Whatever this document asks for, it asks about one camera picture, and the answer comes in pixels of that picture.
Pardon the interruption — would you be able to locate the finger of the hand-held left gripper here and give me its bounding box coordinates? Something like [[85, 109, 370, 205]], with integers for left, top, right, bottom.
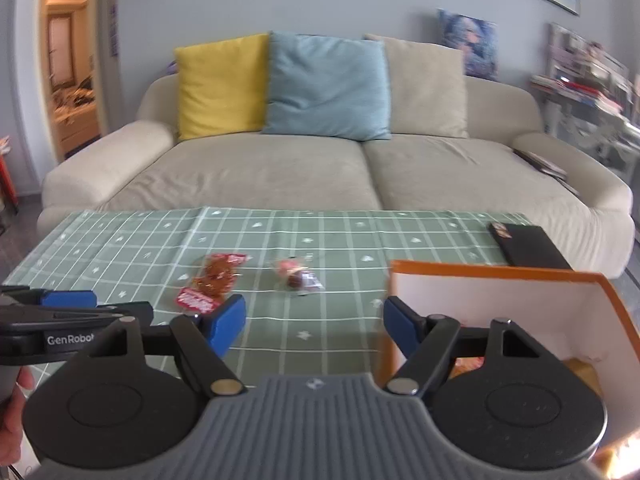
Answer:
[[0, 301, 155, 333], [0, 285, 99, 313]]

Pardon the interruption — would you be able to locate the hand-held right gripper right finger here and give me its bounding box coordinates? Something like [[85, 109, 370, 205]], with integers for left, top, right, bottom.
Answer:
[[383, 295, 545, 396]]

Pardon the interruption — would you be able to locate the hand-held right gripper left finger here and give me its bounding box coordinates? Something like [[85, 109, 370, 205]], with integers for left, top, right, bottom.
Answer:
[[89, 293, 248, 396]]

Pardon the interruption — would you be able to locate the red spicy strip packet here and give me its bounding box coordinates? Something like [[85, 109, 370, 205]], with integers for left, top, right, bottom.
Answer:
[[173, 252, 250, 316]]

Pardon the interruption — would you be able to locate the red peanut snack packet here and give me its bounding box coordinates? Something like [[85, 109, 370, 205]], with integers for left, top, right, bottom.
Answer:
[[449, 356, 487, 382]]

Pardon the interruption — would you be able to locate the small brown candy packet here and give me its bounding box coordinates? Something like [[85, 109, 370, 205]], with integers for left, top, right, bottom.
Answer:
[[271, 254, 324, 297]]

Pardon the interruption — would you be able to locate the orange cardboard box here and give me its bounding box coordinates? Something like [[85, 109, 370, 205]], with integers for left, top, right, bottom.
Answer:
[[375, 258, 640, 480]]

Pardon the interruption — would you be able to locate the kraft clear mixed nuts packet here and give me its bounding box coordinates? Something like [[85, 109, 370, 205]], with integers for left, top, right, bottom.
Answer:
[[564, 356, 600, 387]]

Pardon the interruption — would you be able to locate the person's left hand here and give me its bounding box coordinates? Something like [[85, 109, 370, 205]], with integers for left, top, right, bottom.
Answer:
[[0, 367, 36, 463]]

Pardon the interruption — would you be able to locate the green checked tablecloth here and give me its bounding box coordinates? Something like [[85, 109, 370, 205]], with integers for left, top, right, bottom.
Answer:
[[0, 205, 541, 402]]

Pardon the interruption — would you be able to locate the black notebook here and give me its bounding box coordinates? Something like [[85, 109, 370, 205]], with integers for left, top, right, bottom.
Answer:
[[487, 220, 574, 270]]

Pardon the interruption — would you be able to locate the beige fabric sofa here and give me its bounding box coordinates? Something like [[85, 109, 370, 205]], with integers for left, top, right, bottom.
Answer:
[[37, 72, 637, 282]]

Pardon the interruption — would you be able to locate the dark magazine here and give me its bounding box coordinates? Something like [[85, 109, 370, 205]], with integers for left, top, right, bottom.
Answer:
[[512, 147, 582, 197]]

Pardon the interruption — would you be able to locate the beige pillow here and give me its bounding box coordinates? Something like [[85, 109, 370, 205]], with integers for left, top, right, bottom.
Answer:
[[363, 33, 470, 140]]

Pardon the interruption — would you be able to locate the yellow pillow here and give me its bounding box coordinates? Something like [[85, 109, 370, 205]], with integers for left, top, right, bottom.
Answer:
[[173, 33, 271, 142]]

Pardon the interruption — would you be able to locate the light blue pillow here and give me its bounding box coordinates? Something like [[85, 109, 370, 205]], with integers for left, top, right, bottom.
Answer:
[[260, 30, 393, 142]]

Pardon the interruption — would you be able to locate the white desk with books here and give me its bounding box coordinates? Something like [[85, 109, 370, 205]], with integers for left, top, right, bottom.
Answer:
[[529, 22, 640, 182]]

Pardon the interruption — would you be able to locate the white door frame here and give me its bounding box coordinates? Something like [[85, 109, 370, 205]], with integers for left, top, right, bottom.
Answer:
[[37, 0, 119, 162]]

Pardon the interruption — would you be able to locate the blue wall poster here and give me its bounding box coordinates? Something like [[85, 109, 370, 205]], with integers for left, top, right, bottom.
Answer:
[[437, 8, 500, 81]]

